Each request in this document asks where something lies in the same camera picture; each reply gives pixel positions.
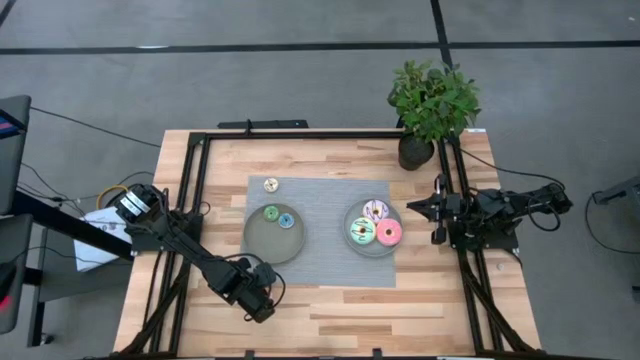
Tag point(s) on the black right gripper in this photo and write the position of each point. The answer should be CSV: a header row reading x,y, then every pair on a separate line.
x,y
457,215

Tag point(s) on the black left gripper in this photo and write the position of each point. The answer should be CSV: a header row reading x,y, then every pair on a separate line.
x,y
252,300

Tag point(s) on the large pink frosted donut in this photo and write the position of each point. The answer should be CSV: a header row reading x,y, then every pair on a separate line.
x,y
395,239

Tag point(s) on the large lilac frosted donut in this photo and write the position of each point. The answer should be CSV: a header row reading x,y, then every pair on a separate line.
x,y
369,212

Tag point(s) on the large mint frosted donut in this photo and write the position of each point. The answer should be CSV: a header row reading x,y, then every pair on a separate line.
x,y
356,235

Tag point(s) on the small green frosted donut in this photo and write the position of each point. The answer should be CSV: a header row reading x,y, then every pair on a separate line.
x,y
267,213

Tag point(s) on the small blue frosted donut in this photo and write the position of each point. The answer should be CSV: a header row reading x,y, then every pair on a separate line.
x,y
290,220

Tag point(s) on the small cream frosted donut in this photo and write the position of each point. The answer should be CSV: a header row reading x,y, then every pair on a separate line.
x,y
267,185

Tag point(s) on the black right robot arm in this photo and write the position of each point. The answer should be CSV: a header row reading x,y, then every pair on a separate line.
x,y
520,202

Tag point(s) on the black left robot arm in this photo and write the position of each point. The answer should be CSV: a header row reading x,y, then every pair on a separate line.
x,y
190,245

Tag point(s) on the olive green plate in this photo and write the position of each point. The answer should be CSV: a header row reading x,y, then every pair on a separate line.
x,y
272,245

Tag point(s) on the grey plate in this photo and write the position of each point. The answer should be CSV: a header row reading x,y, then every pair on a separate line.
x,y
372,251

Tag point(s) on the grey woven placemat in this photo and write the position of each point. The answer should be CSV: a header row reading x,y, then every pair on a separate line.
x,y
325,240

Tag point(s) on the potted green plant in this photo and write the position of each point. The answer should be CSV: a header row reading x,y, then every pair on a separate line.
x,y
432,100

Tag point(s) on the white paper sheet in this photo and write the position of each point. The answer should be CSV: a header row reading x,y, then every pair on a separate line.
x,y
95,245

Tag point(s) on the black bar device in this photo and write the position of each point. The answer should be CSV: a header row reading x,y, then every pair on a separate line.
x,y
270,124

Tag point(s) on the grey stand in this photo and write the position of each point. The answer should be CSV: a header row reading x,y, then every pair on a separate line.
x,y
620,192

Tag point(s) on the black desk beam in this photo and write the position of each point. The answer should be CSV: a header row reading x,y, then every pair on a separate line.
x,y
60,220

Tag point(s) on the dark grey curved device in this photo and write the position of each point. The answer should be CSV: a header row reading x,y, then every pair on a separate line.
x,y
15,260

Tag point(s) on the dark grey monitor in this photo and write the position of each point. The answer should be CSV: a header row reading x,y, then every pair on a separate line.
x,y
12,160

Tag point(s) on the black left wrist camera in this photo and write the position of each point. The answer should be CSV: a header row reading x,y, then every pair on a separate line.
x,y
262,275

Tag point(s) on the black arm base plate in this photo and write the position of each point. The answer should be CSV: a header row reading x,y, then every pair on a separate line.
x,y
150,244
500,242

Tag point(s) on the black aluminium table frame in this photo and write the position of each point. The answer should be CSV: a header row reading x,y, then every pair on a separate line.
x,y
325,135

